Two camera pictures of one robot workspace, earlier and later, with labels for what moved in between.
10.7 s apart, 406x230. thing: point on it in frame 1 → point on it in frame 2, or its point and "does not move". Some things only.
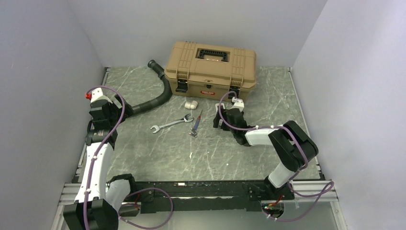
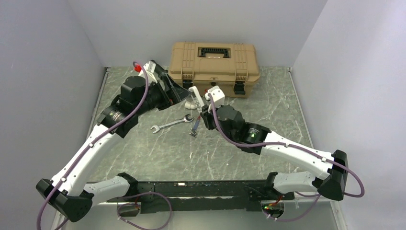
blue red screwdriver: x=197 y=121 does not move
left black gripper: x=127 y=112 → x=176 y=93
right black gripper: x=217 y=120 does not move
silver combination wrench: x=158 y=128 does not move
